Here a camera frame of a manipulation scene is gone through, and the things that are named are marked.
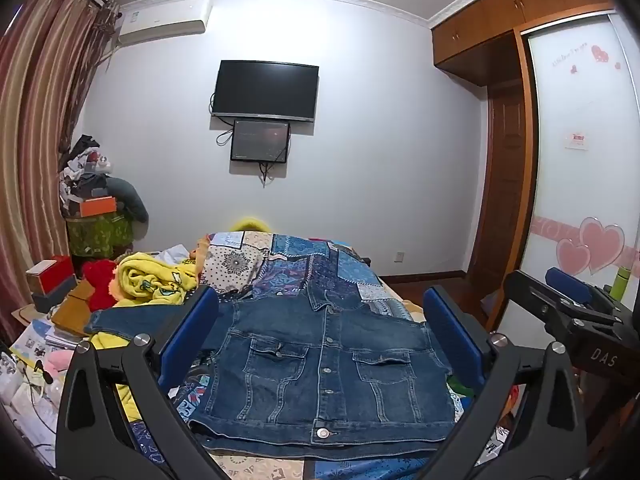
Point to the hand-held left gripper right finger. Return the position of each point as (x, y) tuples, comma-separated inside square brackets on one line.
[(452, 340)]

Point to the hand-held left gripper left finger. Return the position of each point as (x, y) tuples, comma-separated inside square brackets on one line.
[(192, 330)]

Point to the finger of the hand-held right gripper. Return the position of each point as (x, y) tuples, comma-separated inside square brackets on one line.
[(537, 297), (567, 281)]

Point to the blue denim jacket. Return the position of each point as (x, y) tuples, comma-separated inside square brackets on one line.
[(320, 360)]

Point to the pile of clothes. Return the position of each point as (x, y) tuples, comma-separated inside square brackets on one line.
[(82, 170)]

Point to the green bottle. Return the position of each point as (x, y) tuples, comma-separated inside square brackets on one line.
[(620, 282)]

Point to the yellow cartoon blanket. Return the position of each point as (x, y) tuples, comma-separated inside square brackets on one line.
[(150, 280)]

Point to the red plush toy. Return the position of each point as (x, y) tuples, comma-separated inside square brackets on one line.
[(97, 282)]

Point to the brown wooden door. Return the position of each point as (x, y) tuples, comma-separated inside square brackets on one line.
[(502, 195)]

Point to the yellow fluffy cushion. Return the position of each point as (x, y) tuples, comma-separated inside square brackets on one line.
[(251, 225)]

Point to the brown cardboard box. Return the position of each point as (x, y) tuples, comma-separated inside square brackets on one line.
[(72, 312)]

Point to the green patterned cloth cover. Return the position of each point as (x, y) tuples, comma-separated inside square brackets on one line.
[(100, 237)]

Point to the grey box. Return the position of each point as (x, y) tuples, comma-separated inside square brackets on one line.
[(55, 297)]

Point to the red box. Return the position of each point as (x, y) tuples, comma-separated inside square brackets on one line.
[(52, 272)]

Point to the orange box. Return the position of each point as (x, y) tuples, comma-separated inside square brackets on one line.
[(98, 207)]

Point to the pile of papers and booklets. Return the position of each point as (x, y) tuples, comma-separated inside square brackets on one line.
[(27, 360)]

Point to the striped brown curtain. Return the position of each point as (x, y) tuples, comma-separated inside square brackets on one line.
[(40, 120)]

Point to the wooden overhead wardrobe cabinet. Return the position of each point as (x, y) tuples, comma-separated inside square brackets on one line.
[(495, 20)]

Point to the white air conditioner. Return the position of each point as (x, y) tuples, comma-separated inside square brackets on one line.
[(165, 21)]

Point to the small black wall monitor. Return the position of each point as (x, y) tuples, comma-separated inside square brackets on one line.
[(260, 140)]

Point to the black wall television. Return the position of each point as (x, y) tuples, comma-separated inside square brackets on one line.
[(265, 91)]

